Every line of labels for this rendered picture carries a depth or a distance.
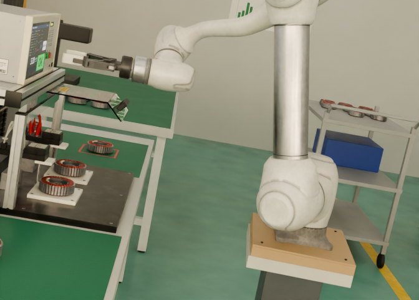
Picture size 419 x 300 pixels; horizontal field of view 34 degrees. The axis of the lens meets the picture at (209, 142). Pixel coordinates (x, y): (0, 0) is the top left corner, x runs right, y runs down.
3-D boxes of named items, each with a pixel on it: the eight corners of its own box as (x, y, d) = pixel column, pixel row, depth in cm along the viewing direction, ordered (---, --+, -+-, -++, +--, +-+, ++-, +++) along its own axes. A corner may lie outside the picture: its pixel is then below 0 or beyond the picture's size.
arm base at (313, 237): (319, 226, 232) (323, 211, 231) (333, 251, 210) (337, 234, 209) (267, 217, 230) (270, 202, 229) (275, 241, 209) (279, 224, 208)
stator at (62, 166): (87, 171, 247) (88, 161, 247) (81, 179, 236) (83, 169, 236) (57, 166, 247) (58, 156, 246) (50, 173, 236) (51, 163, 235)
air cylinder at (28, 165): (37, 167, 245) (39, 153, 244) (32, 173, 237) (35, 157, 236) (23, 165, 244) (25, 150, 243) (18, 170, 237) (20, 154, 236)
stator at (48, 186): (74, 188, 224) (76, 178, 224) (73, 199, 214) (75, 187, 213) (39, 184, 222) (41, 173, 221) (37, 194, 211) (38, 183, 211)
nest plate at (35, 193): (82, 192, 226) (83, 189, 226) (75, 206, 211) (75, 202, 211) (37, 184, 225) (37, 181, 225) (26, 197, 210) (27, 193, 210)
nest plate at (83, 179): (92, 174, 250) (93, 171, 249) (86, 185, 235) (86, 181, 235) (52, 167, 249) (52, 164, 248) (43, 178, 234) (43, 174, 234)
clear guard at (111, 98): (128, 111, 257) (130, 95, 256) (121, 121, 233) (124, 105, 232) (41, 95, 255) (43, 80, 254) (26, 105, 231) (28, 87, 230)
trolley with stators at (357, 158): (350, 223, 534) (380, 98, 514) (386, 274, 435) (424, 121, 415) (275, 211, 530) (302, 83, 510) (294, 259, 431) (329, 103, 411)
